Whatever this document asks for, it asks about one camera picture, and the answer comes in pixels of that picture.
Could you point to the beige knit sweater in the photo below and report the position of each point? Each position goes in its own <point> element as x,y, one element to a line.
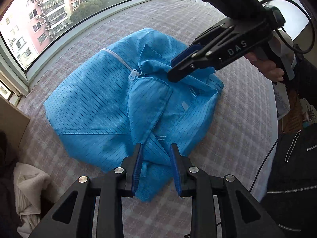
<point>29,186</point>

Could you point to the person's right forearm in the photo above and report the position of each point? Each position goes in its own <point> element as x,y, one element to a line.
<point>287,47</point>

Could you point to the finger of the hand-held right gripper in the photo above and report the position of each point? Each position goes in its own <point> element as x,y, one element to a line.
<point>188,67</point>
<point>183,55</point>

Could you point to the white window frame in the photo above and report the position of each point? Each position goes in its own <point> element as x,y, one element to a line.
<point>14,69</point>

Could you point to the person's black jacket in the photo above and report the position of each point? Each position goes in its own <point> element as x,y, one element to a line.
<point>294,178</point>

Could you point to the black garment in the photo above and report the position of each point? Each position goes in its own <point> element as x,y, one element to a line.
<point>6,178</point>

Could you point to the large wooden board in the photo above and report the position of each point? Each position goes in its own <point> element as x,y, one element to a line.
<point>12,121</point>

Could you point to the blue striped jacket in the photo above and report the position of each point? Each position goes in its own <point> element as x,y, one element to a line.
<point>99,104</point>

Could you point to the green trees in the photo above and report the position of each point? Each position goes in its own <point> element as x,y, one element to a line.
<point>99,5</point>

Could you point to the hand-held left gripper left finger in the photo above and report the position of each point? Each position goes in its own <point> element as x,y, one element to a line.
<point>137,168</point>

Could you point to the white lace cloth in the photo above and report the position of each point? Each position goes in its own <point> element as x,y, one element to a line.
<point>281,101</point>

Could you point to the pink apartment building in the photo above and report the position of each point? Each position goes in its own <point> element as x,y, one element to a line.
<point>29,24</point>

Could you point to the pink plaid cloth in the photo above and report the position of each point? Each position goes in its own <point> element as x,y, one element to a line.
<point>235,129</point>

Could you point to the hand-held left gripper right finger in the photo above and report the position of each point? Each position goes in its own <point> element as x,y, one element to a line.
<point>174,168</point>

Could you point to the person's right hand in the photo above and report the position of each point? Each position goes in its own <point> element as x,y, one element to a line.
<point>267,69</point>

